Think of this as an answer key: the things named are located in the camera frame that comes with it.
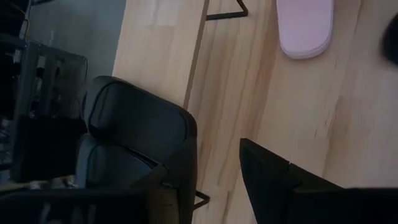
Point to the pink slide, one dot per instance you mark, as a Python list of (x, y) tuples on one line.
[(304, 28)]

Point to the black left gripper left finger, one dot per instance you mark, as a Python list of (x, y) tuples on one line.
[(161, 202)]

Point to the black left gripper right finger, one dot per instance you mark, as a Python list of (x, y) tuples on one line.
[(280, 193)]

